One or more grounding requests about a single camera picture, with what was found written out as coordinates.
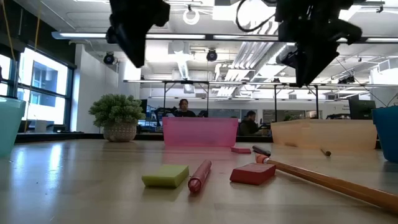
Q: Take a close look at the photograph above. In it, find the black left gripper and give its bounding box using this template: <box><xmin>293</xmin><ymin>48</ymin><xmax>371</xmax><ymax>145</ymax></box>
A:
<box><xmin>105</xmin><ymin>0</ymin><xmax>170</xmax><ymax>68</ymax></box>

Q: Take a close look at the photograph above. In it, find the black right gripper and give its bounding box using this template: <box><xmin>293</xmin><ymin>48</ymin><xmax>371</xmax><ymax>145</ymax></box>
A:
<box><xmin>278</xmin><ymin>18</ymin><xmax>363</xmax><ymax>88</ymax></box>

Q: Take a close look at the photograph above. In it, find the yellow pencil with orange eraser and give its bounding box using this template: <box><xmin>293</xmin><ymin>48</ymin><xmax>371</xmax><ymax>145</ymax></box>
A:
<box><xmin>254</xmin><ymin>153</ymin><xmax>398</xmax><ymax>214</ymax></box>

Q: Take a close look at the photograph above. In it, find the large red eraser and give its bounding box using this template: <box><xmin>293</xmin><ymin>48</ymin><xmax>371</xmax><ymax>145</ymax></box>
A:
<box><xmin>229</xmin><ymin>162</ymin><xmax>277</xmax><ymax>186</ymax></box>

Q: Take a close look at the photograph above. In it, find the yellow-green eraser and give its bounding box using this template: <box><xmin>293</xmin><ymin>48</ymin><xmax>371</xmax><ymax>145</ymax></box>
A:
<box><xmin>141</xmin><ymin>164</ymin><xmax>190</xmax><ymax>189</ymax></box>

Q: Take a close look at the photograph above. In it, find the red marker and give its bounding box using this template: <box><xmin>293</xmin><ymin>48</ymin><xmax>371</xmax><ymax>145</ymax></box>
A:
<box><xmin>187</xmin><ymin>159</ymin><xmax>213</xmax><ymax>193</ymax></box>

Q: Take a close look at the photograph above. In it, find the long overhead light bar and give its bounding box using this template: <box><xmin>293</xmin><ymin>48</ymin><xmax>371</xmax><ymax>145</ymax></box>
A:
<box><xmin>51</xmin><ymin>30</ymin><xmax>398</xmax><ymax>44</ymax></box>

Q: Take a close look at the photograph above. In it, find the black computer monitor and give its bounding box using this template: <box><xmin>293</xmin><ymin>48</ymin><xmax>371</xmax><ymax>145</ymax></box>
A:
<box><xmin>348</xmin><ymin>98</ymin><xmax>376</xmax><ymax>121</ymax></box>

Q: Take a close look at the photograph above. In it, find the green plant in woven pot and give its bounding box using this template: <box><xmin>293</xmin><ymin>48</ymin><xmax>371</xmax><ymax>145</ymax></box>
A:
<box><xmin>88</xmin><ymin>93</ymin><xmax>147</xmax><ymax>143</ymax></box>

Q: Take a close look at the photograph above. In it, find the person seated behind desk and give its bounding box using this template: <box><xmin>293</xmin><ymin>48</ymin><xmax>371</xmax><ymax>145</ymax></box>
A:
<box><xmin>174</xmin><ymin>98</ymin><xmax>197</xmax><ymax>118</ymax></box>

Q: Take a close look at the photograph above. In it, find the person in dark jacket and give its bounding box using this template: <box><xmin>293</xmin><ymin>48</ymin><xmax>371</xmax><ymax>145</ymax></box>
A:
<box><xmin>238</xmin><ymin>110</ymin><xmax>265</xmax><ymax>137</ymax></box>

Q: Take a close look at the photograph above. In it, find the blue plastic bin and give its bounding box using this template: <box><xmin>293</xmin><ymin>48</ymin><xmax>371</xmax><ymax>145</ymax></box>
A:
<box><xmin>371</xmin><ymin>105</ymin><xmax>398</xmax><ymax>164</ymax></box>

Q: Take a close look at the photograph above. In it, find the pink translucent plastic bin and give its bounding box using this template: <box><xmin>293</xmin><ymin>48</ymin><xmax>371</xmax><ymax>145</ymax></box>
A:
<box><xmin>161</xmin><ymin>116</ymin><xmax>239</xmax><ymax>148</ymax></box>

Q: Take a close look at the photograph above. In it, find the teal plastic bin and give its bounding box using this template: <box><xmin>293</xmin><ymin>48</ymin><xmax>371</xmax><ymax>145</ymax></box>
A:
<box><xmin>0</xmin><ymin>96</ymin><xmax>27</xmax><ymax>158</ymax></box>

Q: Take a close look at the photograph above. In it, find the black metal frame stand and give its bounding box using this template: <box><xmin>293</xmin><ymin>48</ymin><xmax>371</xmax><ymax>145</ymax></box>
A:
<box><xmin>162</xmin><ymin>80</ymin><xmax>210</xmax><ymax>118</ymax></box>
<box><xmin>273</xmin><ymin>83</ymin><xmax>320</xmax><ymax>121</ymax></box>

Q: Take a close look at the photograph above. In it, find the white cable loop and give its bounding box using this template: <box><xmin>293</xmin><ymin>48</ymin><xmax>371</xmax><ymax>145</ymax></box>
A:
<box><xmin>182</xmin><ymin>7</ymin><xmax>200</xmax><ymax>26</ymax></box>

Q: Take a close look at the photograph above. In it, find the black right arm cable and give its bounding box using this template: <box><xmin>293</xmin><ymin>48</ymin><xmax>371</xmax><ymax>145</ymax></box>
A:
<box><xmin>235</xmin><ymin>0</ymin><xmax>279</xmax><ymax>34</ymax></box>

